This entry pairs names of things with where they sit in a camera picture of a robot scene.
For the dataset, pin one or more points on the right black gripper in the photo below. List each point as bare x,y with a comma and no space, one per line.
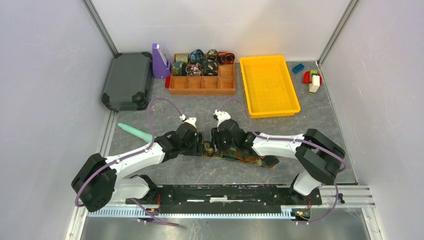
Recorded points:
215,136

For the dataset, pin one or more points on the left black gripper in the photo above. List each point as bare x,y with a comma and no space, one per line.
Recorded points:
198,149

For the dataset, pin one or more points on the orange blue floral tie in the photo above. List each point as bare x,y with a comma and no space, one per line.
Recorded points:
235,156

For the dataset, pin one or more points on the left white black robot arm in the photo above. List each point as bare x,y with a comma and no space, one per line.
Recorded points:
103,180

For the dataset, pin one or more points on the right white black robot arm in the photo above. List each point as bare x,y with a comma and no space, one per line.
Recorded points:
321,158

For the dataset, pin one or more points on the teal green pen tool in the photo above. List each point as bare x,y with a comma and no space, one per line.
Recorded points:
147,137

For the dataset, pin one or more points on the orange compartment organizer box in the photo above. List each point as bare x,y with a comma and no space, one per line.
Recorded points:
222,84

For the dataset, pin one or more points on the small red block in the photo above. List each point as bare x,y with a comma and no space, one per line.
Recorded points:
167,82

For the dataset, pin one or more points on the yellow plastic tray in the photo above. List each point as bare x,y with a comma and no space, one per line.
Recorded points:
268,87

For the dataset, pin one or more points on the pink floral rolled tie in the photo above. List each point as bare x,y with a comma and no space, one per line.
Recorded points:
194,70

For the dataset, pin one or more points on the teal navy rolled tie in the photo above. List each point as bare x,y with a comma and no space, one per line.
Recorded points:
179,69

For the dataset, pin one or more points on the black floral rolled tie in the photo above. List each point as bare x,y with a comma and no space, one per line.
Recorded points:
210,67

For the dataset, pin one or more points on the orange black rolled tie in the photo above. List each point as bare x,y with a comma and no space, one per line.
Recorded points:
225,58

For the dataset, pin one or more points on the purple dispenser stand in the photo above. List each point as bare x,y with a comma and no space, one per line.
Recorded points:
161,65

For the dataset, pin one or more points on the black yellow rolled tie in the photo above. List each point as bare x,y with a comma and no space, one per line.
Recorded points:
212,54

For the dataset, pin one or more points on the dark grey suitcase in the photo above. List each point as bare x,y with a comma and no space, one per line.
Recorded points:
128,82

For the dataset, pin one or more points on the olive patterned rolled tie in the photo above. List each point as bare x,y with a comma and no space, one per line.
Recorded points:
181,57

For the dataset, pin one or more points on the dark blue rolled tie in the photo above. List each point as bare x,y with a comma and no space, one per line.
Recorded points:
196,57

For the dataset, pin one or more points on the red toy block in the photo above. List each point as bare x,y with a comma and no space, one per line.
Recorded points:
307,78

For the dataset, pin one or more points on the blue toy brick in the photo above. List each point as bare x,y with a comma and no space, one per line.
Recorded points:
298,68

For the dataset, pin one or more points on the cream toy block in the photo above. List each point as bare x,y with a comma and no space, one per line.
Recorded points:
314,84

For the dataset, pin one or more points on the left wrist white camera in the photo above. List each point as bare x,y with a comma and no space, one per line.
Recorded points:
189,120

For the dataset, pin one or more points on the wrist white camera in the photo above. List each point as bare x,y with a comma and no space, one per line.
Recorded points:
189,120
221,116

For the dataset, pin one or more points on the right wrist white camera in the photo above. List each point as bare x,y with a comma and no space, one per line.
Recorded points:
221,116

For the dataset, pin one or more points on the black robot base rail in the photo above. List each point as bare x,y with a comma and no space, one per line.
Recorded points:
227,198

